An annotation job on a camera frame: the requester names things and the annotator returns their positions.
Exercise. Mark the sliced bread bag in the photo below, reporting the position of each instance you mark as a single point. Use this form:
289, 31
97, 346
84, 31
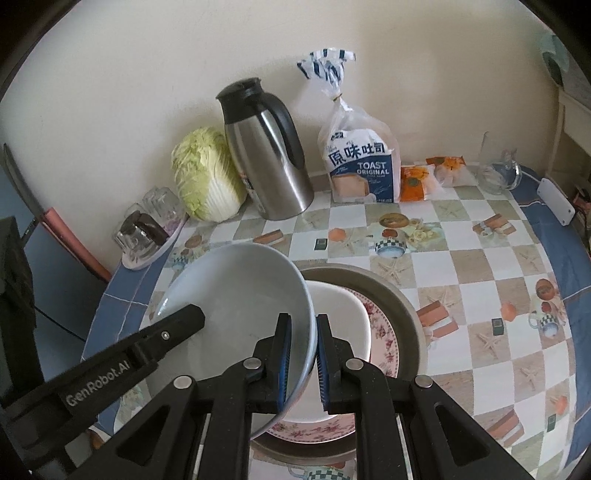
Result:
360, 170

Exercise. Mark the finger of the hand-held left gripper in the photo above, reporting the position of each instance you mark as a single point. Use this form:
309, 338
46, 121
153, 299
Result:
171, 332

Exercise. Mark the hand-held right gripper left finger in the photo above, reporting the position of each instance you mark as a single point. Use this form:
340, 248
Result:
284, 360

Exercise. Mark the napa cabbage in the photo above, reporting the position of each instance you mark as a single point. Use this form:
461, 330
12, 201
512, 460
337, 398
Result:
207, 184

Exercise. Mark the white power strip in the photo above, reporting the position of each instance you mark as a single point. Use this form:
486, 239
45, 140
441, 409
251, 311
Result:
556, 201

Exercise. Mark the glass cup with dark base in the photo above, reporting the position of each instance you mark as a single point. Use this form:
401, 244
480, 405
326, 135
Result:
138, 230

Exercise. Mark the pale blue bowl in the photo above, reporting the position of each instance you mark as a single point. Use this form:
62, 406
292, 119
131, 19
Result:
240, 295

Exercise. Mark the checked printed tablecloth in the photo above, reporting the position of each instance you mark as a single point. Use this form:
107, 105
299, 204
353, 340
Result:
485, 286

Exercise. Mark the pink and grey stick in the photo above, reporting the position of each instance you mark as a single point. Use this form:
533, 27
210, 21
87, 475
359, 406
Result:
74, 240

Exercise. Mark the clear glass mug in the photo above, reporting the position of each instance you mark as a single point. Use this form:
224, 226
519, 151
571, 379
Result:
496, 180

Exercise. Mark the stainless steel basin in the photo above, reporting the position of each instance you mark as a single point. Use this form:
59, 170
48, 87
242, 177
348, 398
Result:
406, 332

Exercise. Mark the white tray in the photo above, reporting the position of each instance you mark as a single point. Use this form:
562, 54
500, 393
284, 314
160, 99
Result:
147, 261

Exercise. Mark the clear glass cup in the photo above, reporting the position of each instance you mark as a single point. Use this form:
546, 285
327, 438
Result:
161, 203

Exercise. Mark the stainless steel thermos jug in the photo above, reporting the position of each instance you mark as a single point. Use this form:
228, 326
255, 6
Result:
272, 175

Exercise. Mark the round floral plate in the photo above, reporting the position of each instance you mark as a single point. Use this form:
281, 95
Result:
383, 341

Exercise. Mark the square white plate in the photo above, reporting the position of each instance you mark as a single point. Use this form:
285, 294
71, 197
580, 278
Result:
341, 323

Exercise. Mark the teal cloth item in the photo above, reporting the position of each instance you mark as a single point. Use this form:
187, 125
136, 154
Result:
554, 60

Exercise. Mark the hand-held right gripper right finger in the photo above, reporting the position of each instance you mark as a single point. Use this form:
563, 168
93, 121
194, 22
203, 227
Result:
323, 369

